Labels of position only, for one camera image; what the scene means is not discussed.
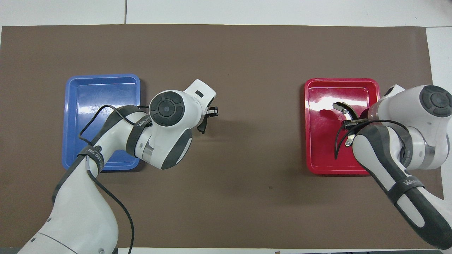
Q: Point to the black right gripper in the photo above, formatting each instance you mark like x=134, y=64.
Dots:
x=361, y=122

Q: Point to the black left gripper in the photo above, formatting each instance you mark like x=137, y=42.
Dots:
x=206, y=113

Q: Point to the long curved brake pad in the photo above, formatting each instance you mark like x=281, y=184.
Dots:
x=340, y=106

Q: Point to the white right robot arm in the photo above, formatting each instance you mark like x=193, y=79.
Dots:
x=406, y=141

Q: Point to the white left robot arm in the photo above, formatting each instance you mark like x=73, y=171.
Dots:
x=166, y=123

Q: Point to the red plastic tray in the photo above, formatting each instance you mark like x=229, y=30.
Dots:
x=325, y=155

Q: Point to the brown table mat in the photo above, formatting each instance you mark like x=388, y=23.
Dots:
x=240, y=53

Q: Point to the blue plastic tray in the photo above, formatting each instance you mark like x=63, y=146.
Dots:
x=102, y=91

